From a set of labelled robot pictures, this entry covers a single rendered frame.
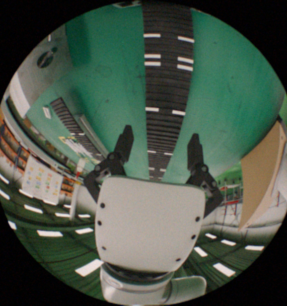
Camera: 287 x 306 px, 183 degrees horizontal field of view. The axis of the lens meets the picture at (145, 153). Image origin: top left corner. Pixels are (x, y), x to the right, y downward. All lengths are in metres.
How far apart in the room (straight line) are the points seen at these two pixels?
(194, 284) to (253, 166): 0.31
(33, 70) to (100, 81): 0.12
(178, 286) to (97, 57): 0.32
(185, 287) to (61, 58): 0.35
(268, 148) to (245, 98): 0.16
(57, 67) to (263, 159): 0.44
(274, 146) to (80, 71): 0.41
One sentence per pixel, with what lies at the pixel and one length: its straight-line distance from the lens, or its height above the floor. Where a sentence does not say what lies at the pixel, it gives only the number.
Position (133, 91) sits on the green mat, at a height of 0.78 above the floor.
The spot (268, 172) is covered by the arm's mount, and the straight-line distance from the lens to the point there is 0.30.
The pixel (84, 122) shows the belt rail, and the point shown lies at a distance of 0.24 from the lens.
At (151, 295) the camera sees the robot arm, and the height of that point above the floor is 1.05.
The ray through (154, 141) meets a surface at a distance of 0.18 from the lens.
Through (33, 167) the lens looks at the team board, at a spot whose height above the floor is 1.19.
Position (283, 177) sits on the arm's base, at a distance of 0.38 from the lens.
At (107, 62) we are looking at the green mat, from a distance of 0.15.
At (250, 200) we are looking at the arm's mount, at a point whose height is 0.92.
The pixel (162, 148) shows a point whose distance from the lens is 0.19.
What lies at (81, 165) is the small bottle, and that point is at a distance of 0.55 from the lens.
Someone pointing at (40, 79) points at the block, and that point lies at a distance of 0.16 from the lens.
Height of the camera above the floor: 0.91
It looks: 27 degrees down
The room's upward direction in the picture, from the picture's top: 169 degrees counter-clockwise
